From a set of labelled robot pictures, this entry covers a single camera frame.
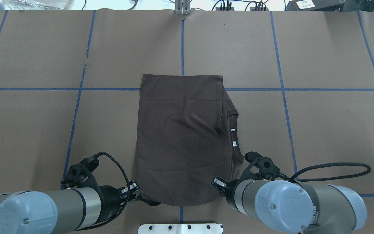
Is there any black orange connector block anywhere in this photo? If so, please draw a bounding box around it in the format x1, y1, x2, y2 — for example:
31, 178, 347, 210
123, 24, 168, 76
212, 0, 234, 11

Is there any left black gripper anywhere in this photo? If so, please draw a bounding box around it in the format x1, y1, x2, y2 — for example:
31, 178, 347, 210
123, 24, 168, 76
99, 180, 141, 220

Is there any wrist black camera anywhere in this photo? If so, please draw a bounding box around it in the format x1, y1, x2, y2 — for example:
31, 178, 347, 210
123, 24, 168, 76
61, 157, 99, 189
244, 151, 289, 181

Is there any black box with label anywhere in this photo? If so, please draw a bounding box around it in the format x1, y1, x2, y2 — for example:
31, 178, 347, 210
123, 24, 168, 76
285, 0, 345, 12

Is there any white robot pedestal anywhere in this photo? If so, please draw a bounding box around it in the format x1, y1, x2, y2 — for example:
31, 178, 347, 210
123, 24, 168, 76
137, 223, 224, 234

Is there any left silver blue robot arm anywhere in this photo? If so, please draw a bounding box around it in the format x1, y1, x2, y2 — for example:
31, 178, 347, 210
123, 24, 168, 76
0, 180, 141, 234

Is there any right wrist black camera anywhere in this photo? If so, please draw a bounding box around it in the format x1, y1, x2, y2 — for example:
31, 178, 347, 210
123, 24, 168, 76
244, 151, 289, 181

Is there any aluminium frame post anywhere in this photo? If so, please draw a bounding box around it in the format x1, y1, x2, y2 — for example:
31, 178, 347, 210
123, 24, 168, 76
173, 0, 191, 15

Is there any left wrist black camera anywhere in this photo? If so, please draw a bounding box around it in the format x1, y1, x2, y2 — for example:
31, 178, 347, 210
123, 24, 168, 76
61, 157, 99, 189

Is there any dark brown t-shirt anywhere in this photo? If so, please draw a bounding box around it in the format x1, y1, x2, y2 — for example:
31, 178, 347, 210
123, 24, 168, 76
135, 74, 244, 206

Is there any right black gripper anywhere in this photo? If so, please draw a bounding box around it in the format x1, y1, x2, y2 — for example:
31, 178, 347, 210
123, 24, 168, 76
211, 175, 239, 208

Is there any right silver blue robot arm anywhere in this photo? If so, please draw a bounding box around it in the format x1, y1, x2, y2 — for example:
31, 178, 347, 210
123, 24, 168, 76
212, 175, 368, 234

